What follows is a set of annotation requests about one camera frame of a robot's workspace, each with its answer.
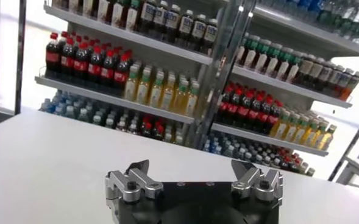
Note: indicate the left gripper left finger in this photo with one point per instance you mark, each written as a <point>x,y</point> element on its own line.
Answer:
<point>130,185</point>

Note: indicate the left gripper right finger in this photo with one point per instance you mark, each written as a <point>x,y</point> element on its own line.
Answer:
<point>264,185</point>

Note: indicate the small dark bottle white cap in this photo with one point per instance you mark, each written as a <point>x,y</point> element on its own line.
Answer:
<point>109,121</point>
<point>258,158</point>
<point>276,162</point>
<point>97,118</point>
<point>267,160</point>
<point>121,124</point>
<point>248,156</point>
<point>133,128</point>

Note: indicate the small red cap cola bottle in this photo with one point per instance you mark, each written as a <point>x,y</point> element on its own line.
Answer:
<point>147,129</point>
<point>295,165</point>
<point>286,162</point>
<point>159,131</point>

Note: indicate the small clear water bottle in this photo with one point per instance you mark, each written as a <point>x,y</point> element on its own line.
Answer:
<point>70,111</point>
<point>238,153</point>
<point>228,151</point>
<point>83,114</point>

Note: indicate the yellow tea bottle green label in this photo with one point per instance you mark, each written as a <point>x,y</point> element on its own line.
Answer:
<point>144,88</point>
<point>180,98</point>
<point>156,91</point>
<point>319,137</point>
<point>301,133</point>
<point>310,135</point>
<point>281,128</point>
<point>291,130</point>
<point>132,85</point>
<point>328,139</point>
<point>192,100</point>
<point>168,95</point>

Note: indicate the grey metal shelf unit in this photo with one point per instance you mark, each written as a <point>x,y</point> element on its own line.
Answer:
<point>106,97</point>
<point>289,86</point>

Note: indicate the black slanted pole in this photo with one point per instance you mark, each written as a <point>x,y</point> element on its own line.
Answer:
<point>20,61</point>
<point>352,143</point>

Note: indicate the green cap dark tea bottle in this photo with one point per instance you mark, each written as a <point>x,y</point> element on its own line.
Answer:
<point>263,58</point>
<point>57,3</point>
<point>284,65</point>
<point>273,62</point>
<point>131,16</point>
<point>102,9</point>
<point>117,13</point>
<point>73,4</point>
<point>293,68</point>
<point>87,6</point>
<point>242,51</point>
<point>252,54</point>

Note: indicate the dark bottle cream label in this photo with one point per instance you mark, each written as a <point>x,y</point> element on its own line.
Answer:
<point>304,68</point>
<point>314,71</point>

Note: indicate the reddish drink bottle white label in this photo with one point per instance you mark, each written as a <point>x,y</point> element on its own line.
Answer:
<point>353,85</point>

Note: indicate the grey metal frame table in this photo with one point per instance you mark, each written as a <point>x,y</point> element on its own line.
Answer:
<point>346,173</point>

